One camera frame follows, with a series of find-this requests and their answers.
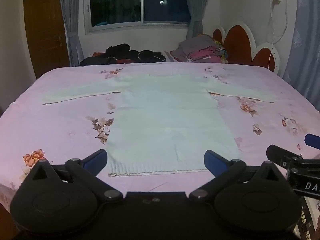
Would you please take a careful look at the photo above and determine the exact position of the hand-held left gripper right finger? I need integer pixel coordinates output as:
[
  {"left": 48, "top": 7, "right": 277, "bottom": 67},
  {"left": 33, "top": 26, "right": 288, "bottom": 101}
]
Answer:
[{"left": 189, "top": 150, "right": 287, "bottom": 202}]

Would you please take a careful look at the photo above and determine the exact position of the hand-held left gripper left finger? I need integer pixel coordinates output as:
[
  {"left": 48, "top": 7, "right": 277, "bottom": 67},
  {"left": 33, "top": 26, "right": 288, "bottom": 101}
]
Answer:
[{"left": 27, "top": 149, "right": 123, "bottom": 202}]

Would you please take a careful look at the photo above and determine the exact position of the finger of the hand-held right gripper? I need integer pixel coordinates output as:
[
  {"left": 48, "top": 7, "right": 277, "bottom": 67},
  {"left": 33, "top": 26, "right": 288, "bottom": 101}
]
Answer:
[
  {"left": 266, "top": 144, "right": 303, "bottom": 168},
  {"left": 304, "top": 133, "right": 320, "bottom": 149}
]

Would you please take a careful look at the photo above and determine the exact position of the white knit sweater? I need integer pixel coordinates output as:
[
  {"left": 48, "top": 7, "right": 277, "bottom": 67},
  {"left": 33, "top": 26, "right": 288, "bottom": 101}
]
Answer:
[{"left": 42, "top": 72, "right": 276, "bottom": 177}]

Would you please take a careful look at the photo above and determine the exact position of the pile of black clothes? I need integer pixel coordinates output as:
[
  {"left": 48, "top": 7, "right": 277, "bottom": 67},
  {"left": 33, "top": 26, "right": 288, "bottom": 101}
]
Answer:
[{"left": 79, "top": 43, "right": 167, "bottom": 67}]

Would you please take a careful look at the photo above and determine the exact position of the stack of folded clothes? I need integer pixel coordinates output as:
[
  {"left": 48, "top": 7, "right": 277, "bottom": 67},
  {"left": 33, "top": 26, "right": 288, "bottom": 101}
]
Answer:
[{"left": 170, "top": 33, "right": 229, "bottom": 64}]

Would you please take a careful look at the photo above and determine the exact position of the pink floral bedsheet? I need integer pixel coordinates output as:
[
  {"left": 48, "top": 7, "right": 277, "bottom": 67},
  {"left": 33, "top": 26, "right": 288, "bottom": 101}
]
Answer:
[{"left": 0, "top": 62, "right": 320, "bottom": 207}]

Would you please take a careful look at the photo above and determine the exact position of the blue patterned curtain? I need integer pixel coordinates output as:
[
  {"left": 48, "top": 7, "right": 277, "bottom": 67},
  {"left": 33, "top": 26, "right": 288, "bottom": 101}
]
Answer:
[{"left": 282, "top": 0, "right": 320, "bottom": 105}]

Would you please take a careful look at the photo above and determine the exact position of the red cloth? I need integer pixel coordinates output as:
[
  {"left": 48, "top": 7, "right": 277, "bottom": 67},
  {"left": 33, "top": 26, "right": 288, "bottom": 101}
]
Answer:
[{"left": 90, "top": 52, "right": 132, "bottom": 65}]

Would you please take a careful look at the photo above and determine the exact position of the striped pink cloth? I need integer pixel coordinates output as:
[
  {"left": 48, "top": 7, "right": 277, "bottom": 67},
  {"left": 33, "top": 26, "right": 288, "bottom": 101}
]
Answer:
[{"left": 163, "top": 51, "right": 181, "bottom": 63}]

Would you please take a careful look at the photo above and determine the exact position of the petal-shaped headboard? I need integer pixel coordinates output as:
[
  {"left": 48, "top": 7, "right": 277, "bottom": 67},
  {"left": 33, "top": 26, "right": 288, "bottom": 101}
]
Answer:
[{"left": 212, "top": 22, "right": 280, "bottom": 75}]

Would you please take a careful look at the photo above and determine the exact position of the wooden door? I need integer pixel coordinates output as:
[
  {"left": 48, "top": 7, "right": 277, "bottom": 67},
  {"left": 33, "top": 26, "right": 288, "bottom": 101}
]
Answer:
[{"left": 23, "top": 0, "right": 71, "bottom": 80}]

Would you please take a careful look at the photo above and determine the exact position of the grey-blue curtain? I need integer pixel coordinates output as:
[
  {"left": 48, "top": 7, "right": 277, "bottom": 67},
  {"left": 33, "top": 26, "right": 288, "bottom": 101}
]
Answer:
[
  {"left": 182, "top": 0, "right": 213, "bottom": 38},
  {"left": 58, "top": 0, "right": 85, "bottom": 67}
]

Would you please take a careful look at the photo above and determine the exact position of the window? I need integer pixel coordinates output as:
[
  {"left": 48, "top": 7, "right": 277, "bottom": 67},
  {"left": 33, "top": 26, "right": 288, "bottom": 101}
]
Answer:
[{"left": 84, "top": 0, "right": 192, "bottom": 35}]

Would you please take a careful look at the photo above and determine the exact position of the white cable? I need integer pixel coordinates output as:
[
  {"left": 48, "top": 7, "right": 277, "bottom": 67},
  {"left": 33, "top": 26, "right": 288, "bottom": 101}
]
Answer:
[{"left": 267, "top": 0, "right": 288, "bottom": 70}]

